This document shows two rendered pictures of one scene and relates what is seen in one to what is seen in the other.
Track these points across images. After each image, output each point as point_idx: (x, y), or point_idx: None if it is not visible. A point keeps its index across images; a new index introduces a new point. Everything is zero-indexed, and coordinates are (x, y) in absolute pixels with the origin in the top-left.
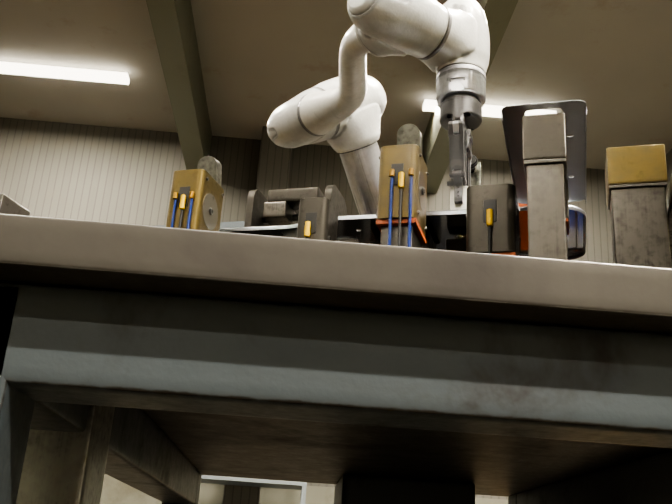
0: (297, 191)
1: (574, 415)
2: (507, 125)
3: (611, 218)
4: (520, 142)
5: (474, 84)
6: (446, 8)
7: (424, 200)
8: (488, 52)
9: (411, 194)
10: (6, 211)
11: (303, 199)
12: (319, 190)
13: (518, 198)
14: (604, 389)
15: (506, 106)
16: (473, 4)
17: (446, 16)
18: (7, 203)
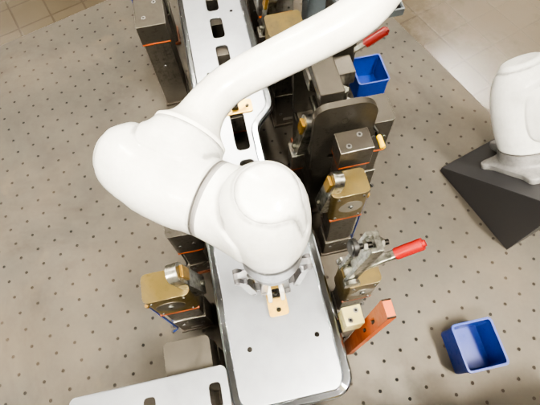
0: (314, 80)
1: None
2: (94, 396)
3: None
4: (120, 398)
5: (251, 275)
6: (189, 219)
7: (181, 304)
8: (270, 269)
9: (152, 310)
10: (145, 34)
11: None
12: (324, 96)
13: (214, 367)
14: None
15: (69, 403)
16: (236, 228)
17: (185, 231)
18: (142, 30)
